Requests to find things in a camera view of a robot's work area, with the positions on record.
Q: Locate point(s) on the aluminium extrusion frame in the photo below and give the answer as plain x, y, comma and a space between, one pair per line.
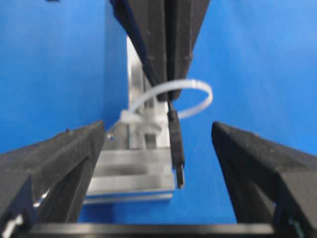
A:
135, 161

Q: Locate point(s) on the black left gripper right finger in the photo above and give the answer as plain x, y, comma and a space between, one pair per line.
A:
267, 182

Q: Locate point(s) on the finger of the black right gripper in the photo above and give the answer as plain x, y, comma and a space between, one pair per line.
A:
183, 20
145, 24

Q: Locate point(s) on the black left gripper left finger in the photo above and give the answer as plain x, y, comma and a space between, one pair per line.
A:
47, 182

